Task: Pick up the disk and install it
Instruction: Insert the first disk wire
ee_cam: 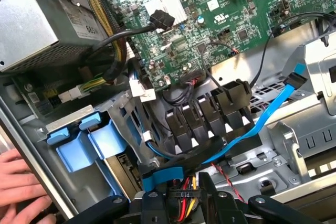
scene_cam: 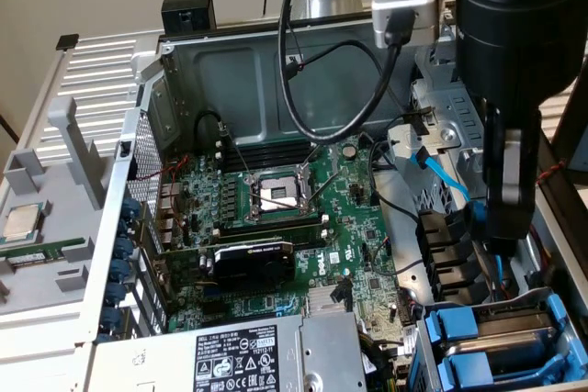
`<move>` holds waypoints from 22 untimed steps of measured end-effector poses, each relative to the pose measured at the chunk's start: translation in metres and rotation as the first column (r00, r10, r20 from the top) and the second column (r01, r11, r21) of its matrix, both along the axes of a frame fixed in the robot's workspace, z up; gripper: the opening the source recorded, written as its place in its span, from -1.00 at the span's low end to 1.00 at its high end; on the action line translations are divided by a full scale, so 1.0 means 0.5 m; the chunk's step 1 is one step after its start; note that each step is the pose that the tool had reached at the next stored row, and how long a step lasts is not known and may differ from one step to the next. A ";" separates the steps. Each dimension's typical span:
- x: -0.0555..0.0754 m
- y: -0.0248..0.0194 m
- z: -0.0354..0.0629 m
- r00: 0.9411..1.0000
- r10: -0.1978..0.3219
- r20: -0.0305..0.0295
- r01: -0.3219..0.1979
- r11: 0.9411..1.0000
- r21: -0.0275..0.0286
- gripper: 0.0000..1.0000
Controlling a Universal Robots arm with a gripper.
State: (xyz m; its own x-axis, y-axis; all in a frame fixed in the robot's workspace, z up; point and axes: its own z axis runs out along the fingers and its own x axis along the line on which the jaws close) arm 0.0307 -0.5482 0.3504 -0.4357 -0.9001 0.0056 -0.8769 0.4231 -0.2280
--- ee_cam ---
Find green motherboard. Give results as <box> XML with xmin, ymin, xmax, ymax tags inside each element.
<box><xmin>104</xmin><ymin>0</ymin><xmax>336</xmax><ymax>90</ymax></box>

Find empty blue disk carrier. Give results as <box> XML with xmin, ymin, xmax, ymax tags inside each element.
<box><xmin>46</xmin><ymin>126</ymin><xmax>118</xmax><ymax>196</ymax></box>

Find person's right hand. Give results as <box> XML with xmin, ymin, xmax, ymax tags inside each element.
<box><xmin>0</xmin><ymin>197</ymin><xmax>57</xmax><ymax>224</ymax></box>

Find open PC case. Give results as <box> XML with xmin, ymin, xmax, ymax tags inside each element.
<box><xmin>0</xmin><ymin>0</ymin><xmax>336</xmax><ymax>224</ymax></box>

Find red black twisted wire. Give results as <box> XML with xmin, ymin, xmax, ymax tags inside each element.
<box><xmin>209</xmin><ymin>162</ymin><xmax>249</xmax><ymax>205</ymax></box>

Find black angled connector cable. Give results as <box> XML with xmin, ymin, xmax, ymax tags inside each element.
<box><xmin>86</xmin><ymin>9</ymin><xmax>176</xmax><ymax>62</ymax></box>

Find silver power supply unit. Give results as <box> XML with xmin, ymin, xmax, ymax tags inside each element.
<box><xmin>0</xmin><ymin>0</ymin><xmax>112</xmax><ymax>75</ymax></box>

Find person's left hand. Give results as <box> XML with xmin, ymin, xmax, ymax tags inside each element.
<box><xmin>0</xmin><ymin>149</ymin><xmax>49</xmax><ymax>208</ymax></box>

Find grey metal drive cage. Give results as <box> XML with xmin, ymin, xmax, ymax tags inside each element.
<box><xmin>262</xmin><ymin>37</ymin><xmax>336</xmax><ymax>204</ymax></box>

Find silver finned heat sink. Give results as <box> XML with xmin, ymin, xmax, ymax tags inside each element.
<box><xmin>143</xmin><ymin>0</ymin><xmax>189</xmax><ymax>30</ymax></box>

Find yellow black sleeved wires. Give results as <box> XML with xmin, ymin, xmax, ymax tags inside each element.
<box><xmin>83</xmin><ymin>0</ymin><xmax>128</xmax><ymax>84</ymax></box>

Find black plastic fan shroud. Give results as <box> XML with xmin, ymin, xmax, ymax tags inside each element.
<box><xmin>162</xmin><ymin>78</ymin><xmax>260</xmax><ymax>158</ymax></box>

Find thin black cable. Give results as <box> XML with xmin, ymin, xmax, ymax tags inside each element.
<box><xmin>249</xmin><ymin>11</ymin><xmax>336</xmax><ymax>86</ymax></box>

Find thin black red-tipped wire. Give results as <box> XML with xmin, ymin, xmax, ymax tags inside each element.
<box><xmin>201</xmin><ymin>40</ymin><xmax>241</xmax><ymax>105</ymax></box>

